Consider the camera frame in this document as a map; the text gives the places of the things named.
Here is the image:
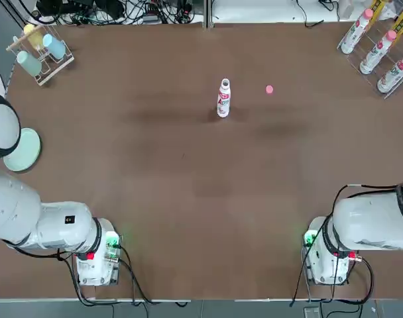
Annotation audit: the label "white drink bottle red label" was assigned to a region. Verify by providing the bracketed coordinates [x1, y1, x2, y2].
[216, 78, 232, 119]

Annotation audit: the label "white pink-capped shelf bottle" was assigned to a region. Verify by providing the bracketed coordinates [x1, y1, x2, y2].
[376, 48, 403, 94]
[340, 8, 375, 55]
[359, 29, 398, 76]

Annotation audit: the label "pale green plate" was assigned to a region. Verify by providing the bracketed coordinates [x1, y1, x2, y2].
[3, 127, 43, 173]

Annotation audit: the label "blue plastic cup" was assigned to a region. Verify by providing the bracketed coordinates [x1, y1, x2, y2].
[42, 33, 67, 62]

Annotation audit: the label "clear acrylic shelf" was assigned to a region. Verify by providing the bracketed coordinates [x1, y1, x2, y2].
[336, 0, 403, 100]

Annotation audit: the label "green plastic cup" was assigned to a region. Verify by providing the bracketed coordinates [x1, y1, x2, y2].
[16, 50, 43, 77]

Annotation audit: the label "yellow plastic cup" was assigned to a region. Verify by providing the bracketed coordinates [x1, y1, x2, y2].
[23, 23, 44, 48]

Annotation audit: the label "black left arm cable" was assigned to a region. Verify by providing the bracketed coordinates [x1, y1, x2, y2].
[4, 240, 191, 307]

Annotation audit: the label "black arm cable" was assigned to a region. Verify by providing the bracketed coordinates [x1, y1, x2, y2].
[4, 240, 191, 307]
[289, 178, 403, 306]

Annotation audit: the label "aluminium profile post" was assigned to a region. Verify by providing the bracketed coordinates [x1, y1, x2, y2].
[202, 0, 213, 31]

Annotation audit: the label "tangled black desk cables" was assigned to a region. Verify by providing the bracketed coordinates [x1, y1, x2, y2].
[30, 0, 204, 27]

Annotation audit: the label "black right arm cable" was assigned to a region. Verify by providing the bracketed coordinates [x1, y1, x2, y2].
[289, 178, 403, 306]

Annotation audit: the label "thin black cable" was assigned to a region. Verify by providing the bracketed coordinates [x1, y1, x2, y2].
[294, 0, 325, 28]

